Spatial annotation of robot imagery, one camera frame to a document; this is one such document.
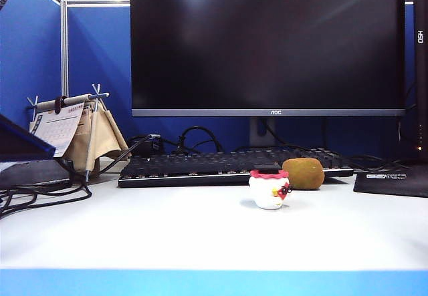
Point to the grey monitor stand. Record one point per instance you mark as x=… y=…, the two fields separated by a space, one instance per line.
x=257 y=132

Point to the dark left gripper wedge finger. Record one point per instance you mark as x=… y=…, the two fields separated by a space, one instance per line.
x=16 y=142

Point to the white flat-head doll red trim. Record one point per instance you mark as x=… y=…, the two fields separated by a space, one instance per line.
x=265 y=194

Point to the brown fuzzy kiwi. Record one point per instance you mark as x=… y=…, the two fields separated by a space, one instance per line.
x=302 y=173

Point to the black power adapter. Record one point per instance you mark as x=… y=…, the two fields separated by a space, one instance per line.
x=145 y=145

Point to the desk calendar on stand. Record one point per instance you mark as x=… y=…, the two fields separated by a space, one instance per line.
x=100 y=135

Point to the black mechanical keyboard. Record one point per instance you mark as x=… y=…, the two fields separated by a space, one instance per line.
x=187 y=169

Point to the aluminium partition post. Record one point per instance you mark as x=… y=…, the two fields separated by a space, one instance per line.
x=64 y=48

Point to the black AOC computer monitor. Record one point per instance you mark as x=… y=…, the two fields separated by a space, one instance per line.
x=267 y=42

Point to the black flat device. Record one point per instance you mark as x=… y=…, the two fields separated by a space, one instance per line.
x=33 y=174

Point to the black HSD monitor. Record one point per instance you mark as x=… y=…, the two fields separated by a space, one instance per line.
x=420 y=75

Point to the paper desk calendar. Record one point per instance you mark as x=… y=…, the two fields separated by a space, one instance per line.
x=57 y=129

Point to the black flat pad with label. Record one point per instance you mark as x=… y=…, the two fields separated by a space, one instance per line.
x=391 y=185

